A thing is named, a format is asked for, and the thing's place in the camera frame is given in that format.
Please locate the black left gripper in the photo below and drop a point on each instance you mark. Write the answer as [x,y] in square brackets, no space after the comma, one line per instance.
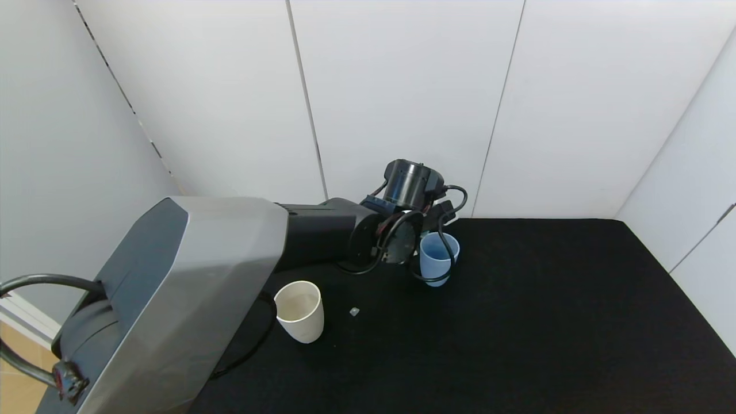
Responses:
[445,213]

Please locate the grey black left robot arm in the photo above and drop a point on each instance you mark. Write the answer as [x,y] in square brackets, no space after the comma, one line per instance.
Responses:
[190,287]

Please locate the light blue plastic cup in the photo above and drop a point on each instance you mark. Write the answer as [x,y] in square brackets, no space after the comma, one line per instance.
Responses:
[434,259]

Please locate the cream plastic cup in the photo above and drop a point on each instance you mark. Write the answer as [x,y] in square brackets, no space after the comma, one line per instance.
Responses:
[299,316]

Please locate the white baseboard strip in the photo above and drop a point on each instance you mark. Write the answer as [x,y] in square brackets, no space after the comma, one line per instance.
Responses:
[23,319]

